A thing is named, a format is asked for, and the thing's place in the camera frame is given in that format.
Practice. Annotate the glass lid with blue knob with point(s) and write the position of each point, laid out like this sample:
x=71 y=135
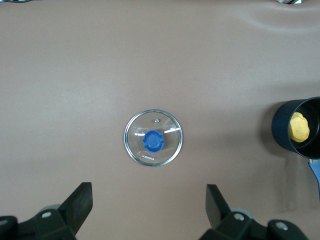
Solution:
x=153 y=141

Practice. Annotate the yellow potato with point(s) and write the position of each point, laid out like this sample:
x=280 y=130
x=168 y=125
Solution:
x=299 y=127

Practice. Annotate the silver table edge bracket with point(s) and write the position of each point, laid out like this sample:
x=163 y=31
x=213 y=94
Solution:
x=290 y=1

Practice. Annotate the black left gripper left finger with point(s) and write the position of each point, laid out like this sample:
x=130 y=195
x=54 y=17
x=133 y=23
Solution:
x=77 y=205

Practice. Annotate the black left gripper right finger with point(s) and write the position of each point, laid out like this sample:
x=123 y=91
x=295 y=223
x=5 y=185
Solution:
x=220 y=212

